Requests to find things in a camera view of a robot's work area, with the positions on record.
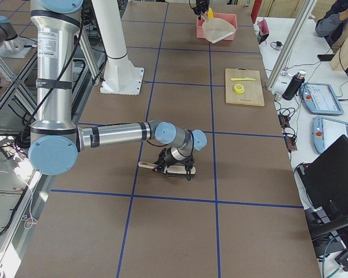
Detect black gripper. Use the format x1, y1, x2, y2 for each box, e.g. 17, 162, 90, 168
194, 0, 209, 15
152, 148, 184, 173

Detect beige hand brush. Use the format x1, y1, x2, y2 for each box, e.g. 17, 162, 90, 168
138, 162, 186, 177

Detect yellow toy corn cob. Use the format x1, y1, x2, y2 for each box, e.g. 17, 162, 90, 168
207, 8, 214, 19

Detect beige plastic dustpan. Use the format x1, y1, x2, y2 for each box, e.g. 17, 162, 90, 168
197, 13, 236, 44

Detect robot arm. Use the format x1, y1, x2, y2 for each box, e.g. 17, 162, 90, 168
28, 1, 207, 178

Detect pink plastic bin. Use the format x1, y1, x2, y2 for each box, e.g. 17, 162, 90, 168
196, 12, 238, 42

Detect yellow plastic knife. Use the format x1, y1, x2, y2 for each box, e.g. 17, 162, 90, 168
230, 77, 256, 81

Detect yellow toy lemon slices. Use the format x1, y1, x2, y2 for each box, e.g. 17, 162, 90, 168
233, 83, 245, 94

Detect bamboo cutting board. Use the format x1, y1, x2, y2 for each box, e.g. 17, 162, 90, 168
225, 68, 264, 107

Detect black water bottle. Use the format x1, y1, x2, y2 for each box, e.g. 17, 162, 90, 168
282, 70, 306, 100

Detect black smartphone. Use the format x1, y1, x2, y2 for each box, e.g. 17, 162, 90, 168
317, 54, 335, 61

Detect seated person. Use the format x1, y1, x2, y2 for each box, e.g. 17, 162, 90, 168
315, 0, 348, 46

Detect black power strip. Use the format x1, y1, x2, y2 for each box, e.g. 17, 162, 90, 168
278, 114, 298, 152

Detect upper teach pendant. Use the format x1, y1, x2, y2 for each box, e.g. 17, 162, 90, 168
300, 82, 344, 116

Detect teach pendant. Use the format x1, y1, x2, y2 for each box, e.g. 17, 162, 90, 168
313, 116, 348, 153
300, 82, 344, 116

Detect lower teach pendant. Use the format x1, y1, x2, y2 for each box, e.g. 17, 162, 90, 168
313, 116, 348, 153

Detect black laptop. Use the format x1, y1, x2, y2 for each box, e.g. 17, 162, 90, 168
297, 135, 348, 215

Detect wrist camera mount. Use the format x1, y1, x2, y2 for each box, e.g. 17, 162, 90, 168
183, 156, 195, 181

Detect white camera mast base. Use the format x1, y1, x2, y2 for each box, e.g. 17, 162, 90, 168
92, 1, 144, 96

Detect aluminium frame post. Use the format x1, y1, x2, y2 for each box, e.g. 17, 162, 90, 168
266, 0, 317, 91

